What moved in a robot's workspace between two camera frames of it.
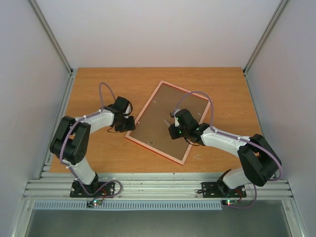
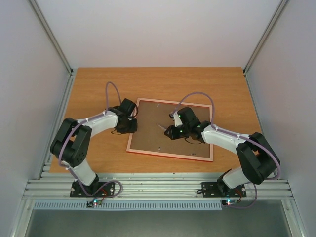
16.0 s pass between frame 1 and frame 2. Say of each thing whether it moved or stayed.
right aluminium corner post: stayed
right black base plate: stayed
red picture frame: moved
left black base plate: stayed
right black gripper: stayed
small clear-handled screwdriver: moved
